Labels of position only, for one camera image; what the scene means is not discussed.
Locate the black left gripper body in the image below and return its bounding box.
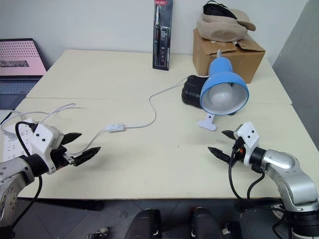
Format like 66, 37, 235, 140
51, 145, 76, 171

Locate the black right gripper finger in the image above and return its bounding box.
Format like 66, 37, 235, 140
221, 129, 238, 140
207, 146, 232, 164

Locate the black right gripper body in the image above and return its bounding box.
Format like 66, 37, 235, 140
230, 131, 246, 165

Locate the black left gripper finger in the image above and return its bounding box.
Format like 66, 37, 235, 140
61, 132, 83, 146
73, 146, 102, 167

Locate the blue clip desk lamp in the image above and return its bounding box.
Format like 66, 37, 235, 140
197, 49, 250, 132

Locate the white power strip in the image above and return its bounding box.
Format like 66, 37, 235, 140
0, 121, 36, 160

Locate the black plastic case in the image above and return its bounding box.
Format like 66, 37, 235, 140
181, 75, 208, 109

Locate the dark rounded shape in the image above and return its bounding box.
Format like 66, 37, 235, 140
190, 207, 222, 239
126, 208, 162, 239

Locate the brown cardboard box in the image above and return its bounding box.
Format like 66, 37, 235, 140
192, 27, 266, 84

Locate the grey laptop with pink screen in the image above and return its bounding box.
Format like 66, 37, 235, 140
0, 38, 48, 111

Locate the beige fabric cap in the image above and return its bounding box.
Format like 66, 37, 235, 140
196, 8, 257, 43

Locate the black soldering iron package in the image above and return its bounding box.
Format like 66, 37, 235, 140
152, 0, 175, 71

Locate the black face mask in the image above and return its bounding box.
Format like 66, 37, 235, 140
202, 0, 237, 19

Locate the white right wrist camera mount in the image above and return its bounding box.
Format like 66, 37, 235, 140
235, 121, 260, 166

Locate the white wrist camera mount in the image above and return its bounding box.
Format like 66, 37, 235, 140
31, 123, 64, 175
235, 121, 260, 166

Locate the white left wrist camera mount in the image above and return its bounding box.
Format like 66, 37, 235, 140
31, 123, 64, 175

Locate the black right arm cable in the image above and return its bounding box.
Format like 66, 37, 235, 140
228, 145, 290, 235

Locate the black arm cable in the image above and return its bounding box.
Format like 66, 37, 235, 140
228, 145, 290, 235
7, 121, 43, 232

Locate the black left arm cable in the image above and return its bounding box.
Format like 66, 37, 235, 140
7, 121, 43, 232

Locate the white inline cord switch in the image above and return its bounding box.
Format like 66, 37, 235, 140
105, 123, 126, 133

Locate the white power strip cable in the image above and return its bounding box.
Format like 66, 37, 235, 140
0, 110, 48, 133

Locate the white lamp cord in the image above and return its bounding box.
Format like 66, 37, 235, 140
32, 76, 190, 156

